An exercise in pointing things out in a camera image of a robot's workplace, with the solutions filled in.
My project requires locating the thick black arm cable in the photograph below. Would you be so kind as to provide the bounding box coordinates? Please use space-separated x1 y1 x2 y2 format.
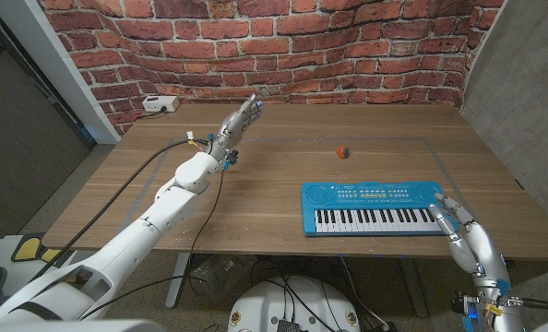
522 297 548 313
31 137 209 285

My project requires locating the white door frame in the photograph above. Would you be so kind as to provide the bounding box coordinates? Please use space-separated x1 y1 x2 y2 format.
0 0 122 145

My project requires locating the black box on robot base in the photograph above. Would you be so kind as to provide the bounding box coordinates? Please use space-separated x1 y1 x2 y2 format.
276 317 301 332

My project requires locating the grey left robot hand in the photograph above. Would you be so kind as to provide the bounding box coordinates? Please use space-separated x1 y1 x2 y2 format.
207 93 264 163

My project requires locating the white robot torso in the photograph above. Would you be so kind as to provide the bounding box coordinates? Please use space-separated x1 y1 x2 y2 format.
0 319 164 332

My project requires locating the blue toy piano keyboard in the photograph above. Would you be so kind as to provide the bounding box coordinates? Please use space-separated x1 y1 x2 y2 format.
300 181 459 238

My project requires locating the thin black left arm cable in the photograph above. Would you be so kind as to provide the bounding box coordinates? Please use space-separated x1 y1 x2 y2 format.
77 169 225 321

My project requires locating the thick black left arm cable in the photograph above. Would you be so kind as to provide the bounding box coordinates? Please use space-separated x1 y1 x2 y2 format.
31 137 209 285

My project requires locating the dark grey door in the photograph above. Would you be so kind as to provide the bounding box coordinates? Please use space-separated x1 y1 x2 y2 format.
0 6 96 245

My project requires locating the black power strip cable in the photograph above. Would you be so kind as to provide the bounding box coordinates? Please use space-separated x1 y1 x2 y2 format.
137 107 168 120

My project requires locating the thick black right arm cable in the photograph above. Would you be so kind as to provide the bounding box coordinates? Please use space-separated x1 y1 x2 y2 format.
522 297 548 313

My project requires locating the white power strip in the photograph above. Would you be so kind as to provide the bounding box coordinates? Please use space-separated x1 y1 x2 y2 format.
141 95 181 113

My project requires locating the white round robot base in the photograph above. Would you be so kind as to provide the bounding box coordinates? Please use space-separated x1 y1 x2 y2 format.
227 275 362 332

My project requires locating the grey table leg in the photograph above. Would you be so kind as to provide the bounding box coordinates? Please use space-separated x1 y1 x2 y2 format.
400 257 430 318
164 252 191 309

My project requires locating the red brick printed backdrop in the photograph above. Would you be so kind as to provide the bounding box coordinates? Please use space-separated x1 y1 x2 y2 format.
38 0 506 137

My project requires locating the clear plastic bag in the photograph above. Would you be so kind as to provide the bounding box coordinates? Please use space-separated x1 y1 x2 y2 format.
188 253 252 305

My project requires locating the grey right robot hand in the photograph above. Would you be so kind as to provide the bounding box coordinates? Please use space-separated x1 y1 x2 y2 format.
428 191 527 332

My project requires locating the white platform with yellow marks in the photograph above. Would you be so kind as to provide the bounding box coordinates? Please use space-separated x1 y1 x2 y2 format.
0 232 79 296

